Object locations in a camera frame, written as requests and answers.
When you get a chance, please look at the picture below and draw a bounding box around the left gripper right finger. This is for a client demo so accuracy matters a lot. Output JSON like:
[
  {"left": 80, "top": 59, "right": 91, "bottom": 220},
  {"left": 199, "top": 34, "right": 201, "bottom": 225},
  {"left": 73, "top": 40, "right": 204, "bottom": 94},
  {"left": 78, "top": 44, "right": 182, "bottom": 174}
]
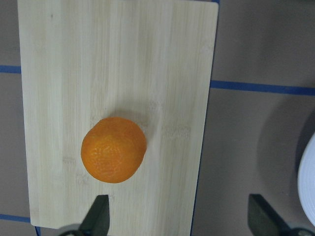
[{"left": 248, "top": 194, "right": 291, "bottom": 236}]

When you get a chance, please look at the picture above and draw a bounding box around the orange fruit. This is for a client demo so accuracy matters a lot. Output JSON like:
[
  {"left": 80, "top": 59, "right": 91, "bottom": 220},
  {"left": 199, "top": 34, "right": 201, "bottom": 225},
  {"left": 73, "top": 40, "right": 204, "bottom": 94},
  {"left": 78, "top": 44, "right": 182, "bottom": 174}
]
[{"left": 81, "top": 117, "right": 147, "bottom": 183}]

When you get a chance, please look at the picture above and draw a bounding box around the white round plate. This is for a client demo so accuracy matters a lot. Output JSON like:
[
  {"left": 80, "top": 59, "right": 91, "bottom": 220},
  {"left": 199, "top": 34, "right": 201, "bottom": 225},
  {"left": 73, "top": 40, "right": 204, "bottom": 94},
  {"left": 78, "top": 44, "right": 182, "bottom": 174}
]
[{"left": 297, "top": 134, "right": 315, "bottom": 226}]

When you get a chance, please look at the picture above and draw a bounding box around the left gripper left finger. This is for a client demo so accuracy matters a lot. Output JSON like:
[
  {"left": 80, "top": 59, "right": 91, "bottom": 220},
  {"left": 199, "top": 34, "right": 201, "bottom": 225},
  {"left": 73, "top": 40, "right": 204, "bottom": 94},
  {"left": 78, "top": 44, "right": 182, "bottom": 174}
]
[{"left": 79, "top": 195, "right": 110, "bottom": 236}]

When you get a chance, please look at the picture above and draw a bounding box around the bamboo cutting board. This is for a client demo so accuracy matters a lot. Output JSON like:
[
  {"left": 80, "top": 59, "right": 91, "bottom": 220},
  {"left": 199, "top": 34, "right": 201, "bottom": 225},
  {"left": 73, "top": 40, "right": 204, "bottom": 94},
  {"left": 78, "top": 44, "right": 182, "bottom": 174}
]
[{"left": 18, "top": 0, "right": 219, "bottom": 236}]

